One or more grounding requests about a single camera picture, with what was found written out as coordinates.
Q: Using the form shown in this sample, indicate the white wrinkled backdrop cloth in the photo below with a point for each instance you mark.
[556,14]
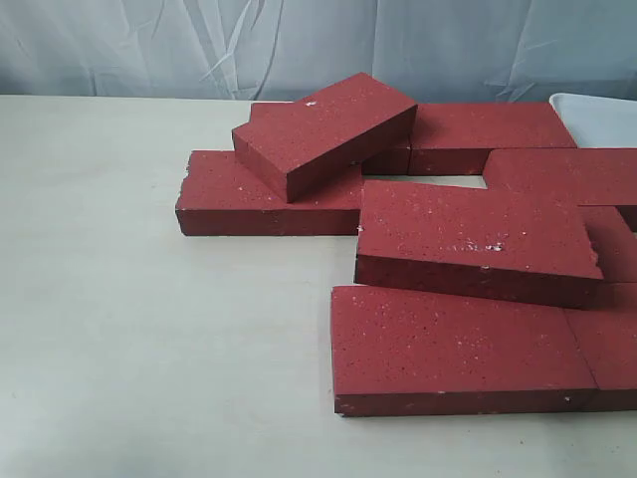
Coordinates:
[433,51]

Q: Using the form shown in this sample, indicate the chipped red brick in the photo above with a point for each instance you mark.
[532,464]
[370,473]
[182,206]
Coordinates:
[220,197]

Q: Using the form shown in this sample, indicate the white plastic tray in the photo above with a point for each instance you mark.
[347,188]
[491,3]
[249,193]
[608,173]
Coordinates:
[597,122]

